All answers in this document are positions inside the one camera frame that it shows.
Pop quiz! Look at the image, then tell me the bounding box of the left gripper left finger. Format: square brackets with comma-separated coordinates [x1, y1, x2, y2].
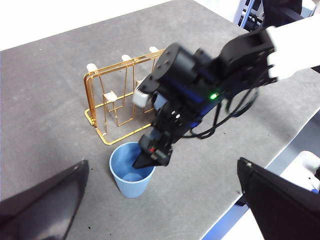
[0, 159, 90, 240]

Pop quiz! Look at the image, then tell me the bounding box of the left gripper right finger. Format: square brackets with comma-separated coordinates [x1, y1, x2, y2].
[236, 156, 320, 240]

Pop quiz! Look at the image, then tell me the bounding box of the white blue equipment frame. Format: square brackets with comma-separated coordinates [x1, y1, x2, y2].
[234, 0, 266, 30]

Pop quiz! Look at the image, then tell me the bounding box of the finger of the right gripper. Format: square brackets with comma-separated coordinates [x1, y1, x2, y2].
[131, 149, 156, 169]
[154, 149, 173, 168]

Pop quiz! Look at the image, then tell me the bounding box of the black bulky equipment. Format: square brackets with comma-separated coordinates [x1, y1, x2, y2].
[261, 0, 305, 27]

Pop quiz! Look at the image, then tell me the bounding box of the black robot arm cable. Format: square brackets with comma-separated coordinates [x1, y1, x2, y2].
[191, 89, 260, 140]

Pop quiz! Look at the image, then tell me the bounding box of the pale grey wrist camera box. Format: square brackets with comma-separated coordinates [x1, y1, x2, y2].
[131, 84, 152, 109]

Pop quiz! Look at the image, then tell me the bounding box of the gold wire cup rack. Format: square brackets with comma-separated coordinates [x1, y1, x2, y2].
[83, 46, 166, 146]

